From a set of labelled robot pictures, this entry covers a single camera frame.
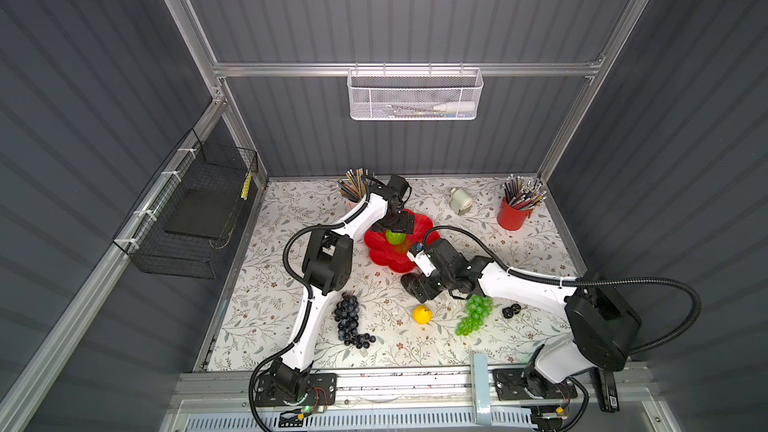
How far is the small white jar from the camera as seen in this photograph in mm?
1065

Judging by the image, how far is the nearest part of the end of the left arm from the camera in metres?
0.77

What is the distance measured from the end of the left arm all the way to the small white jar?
0.23 meters
